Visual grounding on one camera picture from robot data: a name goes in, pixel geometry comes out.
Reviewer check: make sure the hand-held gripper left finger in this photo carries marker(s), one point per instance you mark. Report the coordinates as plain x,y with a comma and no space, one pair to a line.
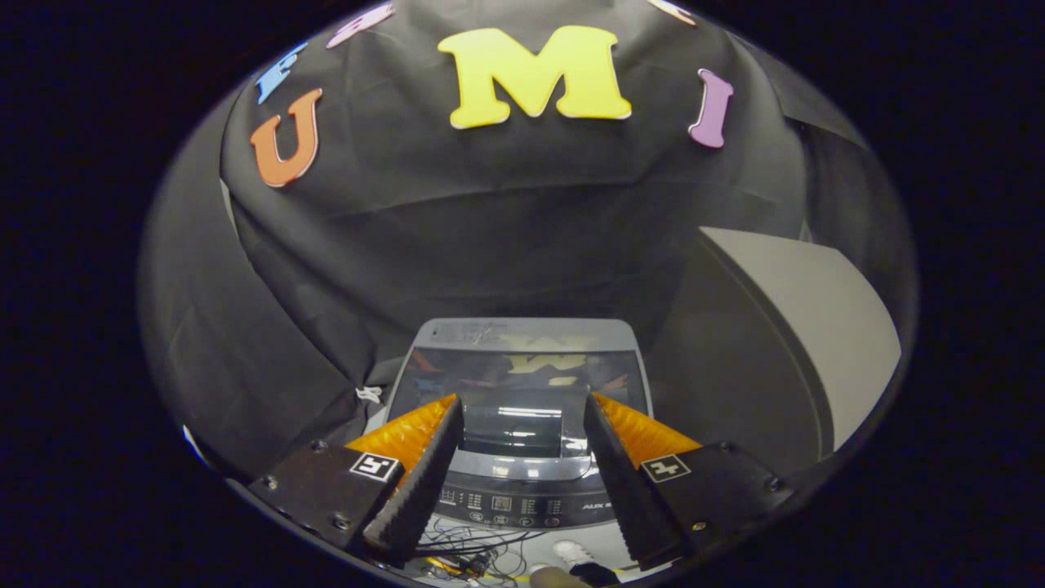
420,490

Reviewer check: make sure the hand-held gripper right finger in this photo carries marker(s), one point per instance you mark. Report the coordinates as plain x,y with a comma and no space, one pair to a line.
620,482

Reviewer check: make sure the grey washing machine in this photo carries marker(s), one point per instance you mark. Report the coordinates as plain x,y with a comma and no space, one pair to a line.
522,331

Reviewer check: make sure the white shoe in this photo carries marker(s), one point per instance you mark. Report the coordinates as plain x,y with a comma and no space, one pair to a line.
573,552

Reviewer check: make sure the beige metal cabinet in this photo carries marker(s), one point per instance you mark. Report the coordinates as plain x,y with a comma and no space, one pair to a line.
808,327

